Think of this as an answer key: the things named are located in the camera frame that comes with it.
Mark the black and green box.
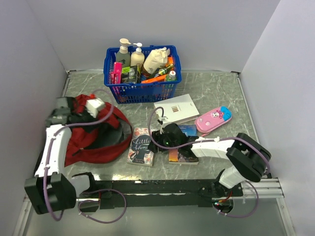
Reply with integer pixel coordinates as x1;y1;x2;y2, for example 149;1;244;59
121;65;141;84

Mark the blue plastic basket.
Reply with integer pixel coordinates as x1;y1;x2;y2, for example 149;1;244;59
103;45;182;104

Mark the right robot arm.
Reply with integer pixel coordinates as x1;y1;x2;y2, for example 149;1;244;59
149;123;271;196

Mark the cream pump bottle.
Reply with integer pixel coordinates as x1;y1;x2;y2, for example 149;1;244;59
130;42;145;68

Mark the white book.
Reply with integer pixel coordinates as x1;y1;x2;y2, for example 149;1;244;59
154;94;199;124

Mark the beige paper bag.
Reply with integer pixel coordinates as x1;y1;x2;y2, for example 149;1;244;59
142;47;170;75

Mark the blue Jane Eyre book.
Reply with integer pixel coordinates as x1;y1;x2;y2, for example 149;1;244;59
168;125;199;165

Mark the red backpack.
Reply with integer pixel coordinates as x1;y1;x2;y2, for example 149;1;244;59
64;107;132;167

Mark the orange package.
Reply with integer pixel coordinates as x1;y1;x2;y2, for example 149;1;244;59
141;56;175;84

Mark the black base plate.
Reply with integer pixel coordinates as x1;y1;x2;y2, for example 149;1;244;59
79;179;243;209

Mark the pink box in basket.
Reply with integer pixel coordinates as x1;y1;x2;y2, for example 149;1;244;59
110;62;123;85

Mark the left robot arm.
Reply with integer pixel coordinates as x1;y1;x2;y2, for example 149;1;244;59
24;97;105;221

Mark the floral light notebook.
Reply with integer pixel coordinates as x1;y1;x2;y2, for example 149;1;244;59
127;127;154;167

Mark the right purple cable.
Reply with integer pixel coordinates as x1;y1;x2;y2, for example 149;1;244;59
147;106;271;219

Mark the grey pump bottle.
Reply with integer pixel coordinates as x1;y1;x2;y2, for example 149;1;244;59
116;38;131;68

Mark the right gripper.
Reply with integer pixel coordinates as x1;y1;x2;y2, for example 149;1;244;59
147;129;180;153

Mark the pink cartoon pencil case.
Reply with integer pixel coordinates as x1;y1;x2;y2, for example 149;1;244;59
194;106;232;137

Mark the aluminium rail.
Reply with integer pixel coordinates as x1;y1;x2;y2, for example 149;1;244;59
23;178;284;203

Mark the green drink bottle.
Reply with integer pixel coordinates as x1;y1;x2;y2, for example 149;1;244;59
164;70;177;82

